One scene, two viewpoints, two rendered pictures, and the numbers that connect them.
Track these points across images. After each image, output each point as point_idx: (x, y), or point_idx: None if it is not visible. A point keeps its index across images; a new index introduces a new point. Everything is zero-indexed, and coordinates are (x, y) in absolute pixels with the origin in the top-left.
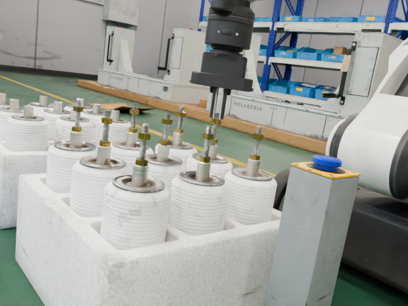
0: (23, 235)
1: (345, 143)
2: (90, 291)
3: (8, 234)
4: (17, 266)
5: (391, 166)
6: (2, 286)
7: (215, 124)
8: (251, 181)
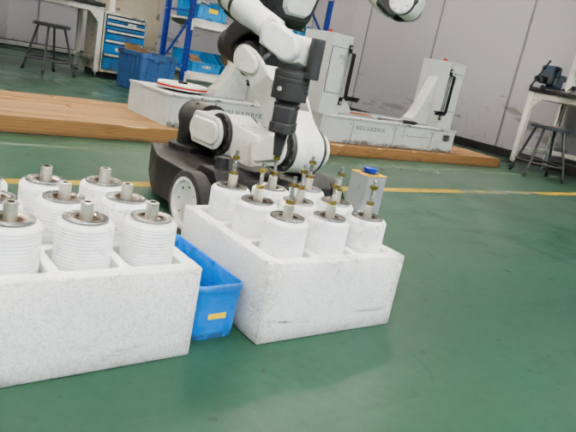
0: (281, 310)
1: (300, 149)
2: (387, 280)
3: (198, 349)
4: (269, 344)
5: (323, 157)
6: (303, 350)
7: (278, 160)
8: (322, 193)
